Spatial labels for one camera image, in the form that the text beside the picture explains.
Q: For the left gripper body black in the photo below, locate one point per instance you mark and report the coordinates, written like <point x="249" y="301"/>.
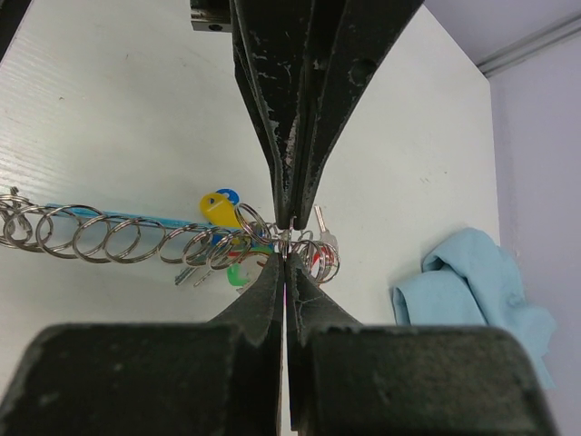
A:
<point x="211" y="15"/>

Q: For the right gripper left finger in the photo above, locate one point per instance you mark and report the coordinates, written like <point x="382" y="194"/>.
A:
<point x="220" y="377"/>

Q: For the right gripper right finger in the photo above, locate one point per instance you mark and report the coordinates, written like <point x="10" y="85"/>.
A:
<point x="346" y="378"/>

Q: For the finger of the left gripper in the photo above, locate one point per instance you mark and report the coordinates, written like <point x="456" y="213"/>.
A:
<point x="269" y="40"/>
<point x="338" y="77"/>

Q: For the metal key organizer plate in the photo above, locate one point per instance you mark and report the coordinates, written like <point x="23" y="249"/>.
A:
<point x="85" y="233"/>

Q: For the light blue cloth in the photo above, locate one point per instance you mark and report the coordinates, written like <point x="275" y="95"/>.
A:
<point x="468" y="280"/>

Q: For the blue key tag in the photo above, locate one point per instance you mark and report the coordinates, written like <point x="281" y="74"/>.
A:
<point x="230" y="194"/>

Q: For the yellow key tag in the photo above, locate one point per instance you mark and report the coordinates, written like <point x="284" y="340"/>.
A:
<point x="218" y="210"/>

